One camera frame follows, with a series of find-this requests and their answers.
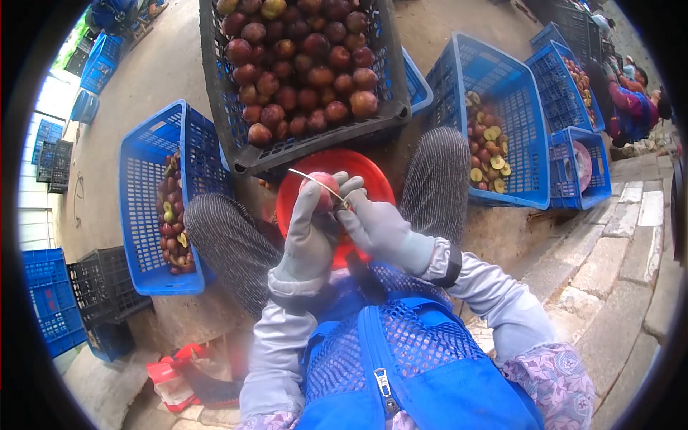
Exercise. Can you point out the person's left hand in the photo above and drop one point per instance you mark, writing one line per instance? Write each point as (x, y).
(309, 242)

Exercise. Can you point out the person's right hand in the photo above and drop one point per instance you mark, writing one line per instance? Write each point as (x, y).
(384, 231)

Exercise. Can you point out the person's right fingers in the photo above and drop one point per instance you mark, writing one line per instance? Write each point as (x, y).
(357, 207)

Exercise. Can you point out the person's left thumb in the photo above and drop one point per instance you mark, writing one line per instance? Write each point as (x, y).
(348, 184)

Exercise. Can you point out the person's left fingers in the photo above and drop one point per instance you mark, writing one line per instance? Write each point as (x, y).
(305, 201)

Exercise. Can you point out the thin-bladed knife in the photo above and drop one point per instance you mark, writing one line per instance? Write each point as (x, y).
(317, 184)

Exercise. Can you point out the red plum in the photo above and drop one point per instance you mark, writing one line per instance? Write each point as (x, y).
(325, 189)

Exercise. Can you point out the red plastic basin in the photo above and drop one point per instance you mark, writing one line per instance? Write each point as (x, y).
(371, 174)

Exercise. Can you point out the person's legs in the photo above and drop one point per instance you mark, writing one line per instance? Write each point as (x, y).
(236, 242)

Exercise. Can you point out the black wrist band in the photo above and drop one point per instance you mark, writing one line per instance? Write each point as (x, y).
(450, 267)

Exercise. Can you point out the pile of whole red plums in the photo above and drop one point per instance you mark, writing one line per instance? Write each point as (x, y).
(306, 70)

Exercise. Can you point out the large black plastic crate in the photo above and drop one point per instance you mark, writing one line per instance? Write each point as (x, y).
(226, 107)

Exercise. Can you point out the heap of dark plums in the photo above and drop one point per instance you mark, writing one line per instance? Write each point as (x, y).
(172, 215)

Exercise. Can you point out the pile of halved plums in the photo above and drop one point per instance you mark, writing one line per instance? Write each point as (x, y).
(488, 148)

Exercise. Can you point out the person's body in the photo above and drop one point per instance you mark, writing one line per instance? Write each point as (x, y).
(408, 371)

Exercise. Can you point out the red and white plastic bag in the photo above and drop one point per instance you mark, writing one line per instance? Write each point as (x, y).
(172, 376)

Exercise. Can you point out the pink round disc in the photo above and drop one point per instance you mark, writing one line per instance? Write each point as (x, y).
(583, 164)

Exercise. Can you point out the blue plastic barrel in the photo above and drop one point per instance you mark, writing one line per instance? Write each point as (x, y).
(85, 106)

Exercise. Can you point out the small blue plastic crate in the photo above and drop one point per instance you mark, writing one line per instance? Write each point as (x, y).
(596, 166)

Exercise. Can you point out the heap of orange-red plums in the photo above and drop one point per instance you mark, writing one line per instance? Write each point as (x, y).
(580, 86)

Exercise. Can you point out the stack of empty crates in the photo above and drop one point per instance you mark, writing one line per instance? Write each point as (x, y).
(51, 158)

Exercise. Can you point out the stack of blue crates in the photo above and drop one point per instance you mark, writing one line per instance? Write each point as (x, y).
(51, 301)

